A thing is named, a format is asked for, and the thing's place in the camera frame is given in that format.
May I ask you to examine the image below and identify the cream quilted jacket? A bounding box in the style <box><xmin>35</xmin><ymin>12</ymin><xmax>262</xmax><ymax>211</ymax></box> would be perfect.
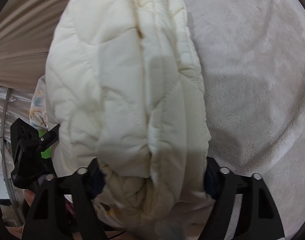
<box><xmin>45</xmin><ymin>0</ymin><xmax>210</xmax><ymax>226</ymax></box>

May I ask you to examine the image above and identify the green plush pillow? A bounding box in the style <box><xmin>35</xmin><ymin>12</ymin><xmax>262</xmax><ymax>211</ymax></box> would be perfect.
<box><xmin>38</xmin><ymin>129</ymin><xmax>51</xmax><ymax>159</ymax></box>

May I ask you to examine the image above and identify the silver wardrobe cover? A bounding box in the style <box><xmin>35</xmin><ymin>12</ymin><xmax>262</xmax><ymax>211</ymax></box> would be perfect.
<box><xmin>0</xmin><ymin>87</ymin><xmax>33</xmax><ymax>227</ymax></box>

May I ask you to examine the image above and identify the beige curtain fabric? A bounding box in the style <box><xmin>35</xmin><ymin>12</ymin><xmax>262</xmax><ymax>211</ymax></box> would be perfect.
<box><xmin>0</xmin><ymin>0</ymin><xmax>69</xmax><ymax>92</ymax></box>

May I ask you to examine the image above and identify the grey printed fleece blanket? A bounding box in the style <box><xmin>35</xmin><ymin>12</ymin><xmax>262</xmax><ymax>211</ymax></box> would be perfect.
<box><xmin>28</xmin><ymin>0</ymin><xmax>305</xmax><ymax>240</ymax></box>

